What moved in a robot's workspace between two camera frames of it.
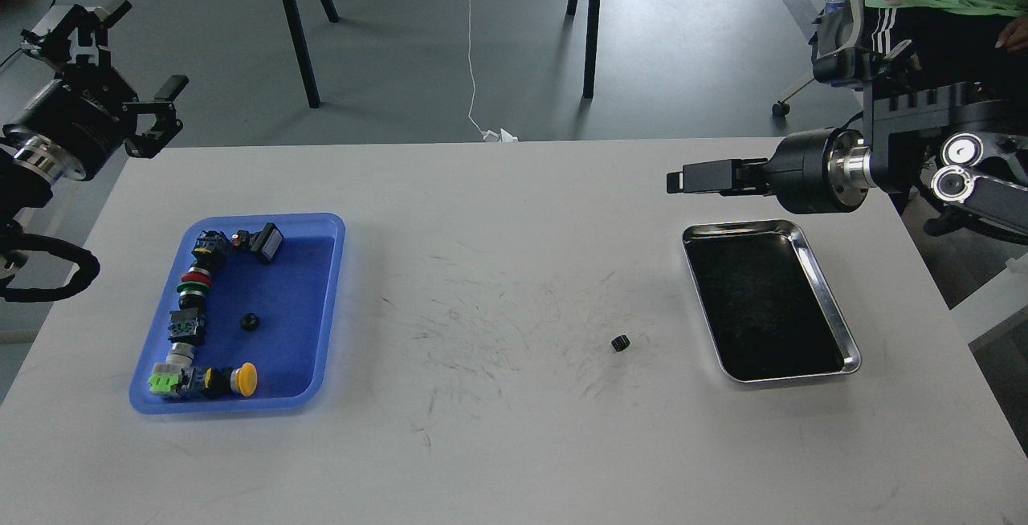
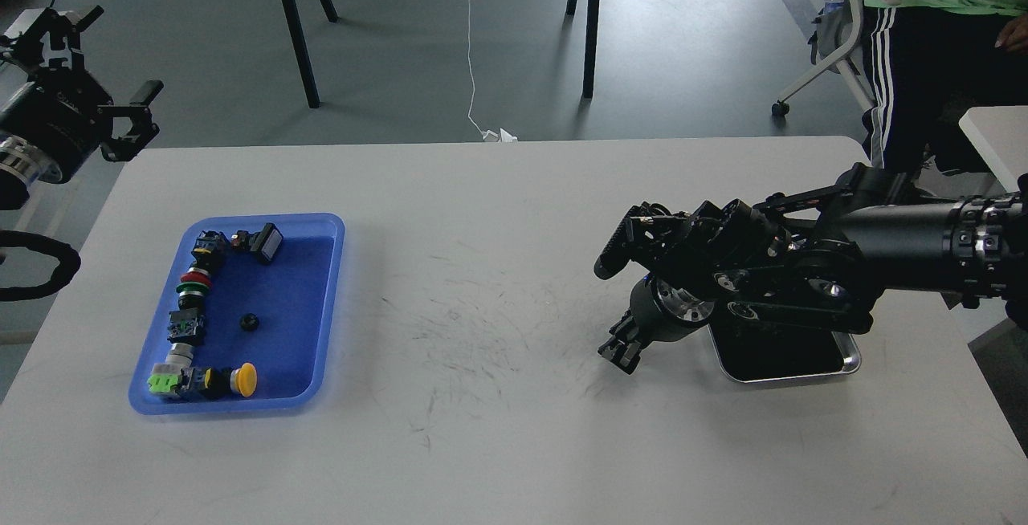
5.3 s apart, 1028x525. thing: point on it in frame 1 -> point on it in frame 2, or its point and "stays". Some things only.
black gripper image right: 821,170 -> 663,312
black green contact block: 185,326 stays
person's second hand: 1014,38 stays
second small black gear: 250,321 stays
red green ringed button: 193,287 stays
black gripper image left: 90,111 -> 60,116
